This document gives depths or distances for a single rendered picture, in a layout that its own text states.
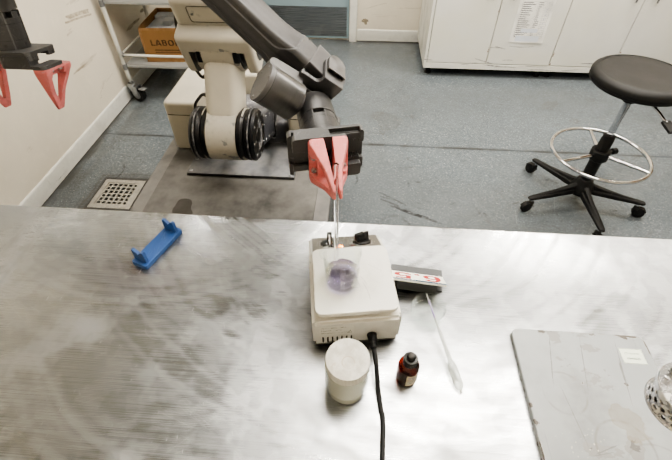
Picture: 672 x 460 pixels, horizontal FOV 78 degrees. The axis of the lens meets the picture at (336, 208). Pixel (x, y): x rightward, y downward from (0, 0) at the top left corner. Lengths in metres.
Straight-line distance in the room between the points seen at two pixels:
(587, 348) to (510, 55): 2.54
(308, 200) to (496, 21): 1.96
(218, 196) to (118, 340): 0.84
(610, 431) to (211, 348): 0.56
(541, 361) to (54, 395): 0.70
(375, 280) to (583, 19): 2.72
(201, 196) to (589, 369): 1.22
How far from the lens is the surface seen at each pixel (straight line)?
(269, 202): 1.44
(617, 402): 0.73
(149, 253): 0.83
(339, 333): 0.63
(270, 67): 0.60
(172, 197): 1.55
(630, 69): 1.95
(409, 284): 0.71
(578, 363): 0.74
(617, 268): 0.90
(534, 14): 3.05
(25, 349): 0.82
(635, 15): 3.30
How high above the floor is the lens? 1.35
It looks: 44 degrees down
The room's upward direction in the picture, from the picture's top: straight up
